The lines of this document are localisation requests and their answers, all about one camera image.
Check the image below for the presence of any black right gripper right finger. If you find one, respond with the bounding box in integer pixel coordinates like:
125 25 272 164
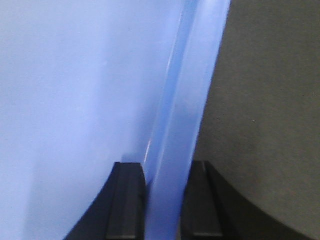
180 161 307 240

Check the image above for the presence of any blue plastic tray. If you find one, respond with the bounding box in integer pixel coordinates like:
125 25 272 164
0 0 231 240

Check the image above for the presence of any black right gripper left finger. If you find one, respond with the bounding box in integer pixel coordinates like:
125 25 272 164
66 162 146 240

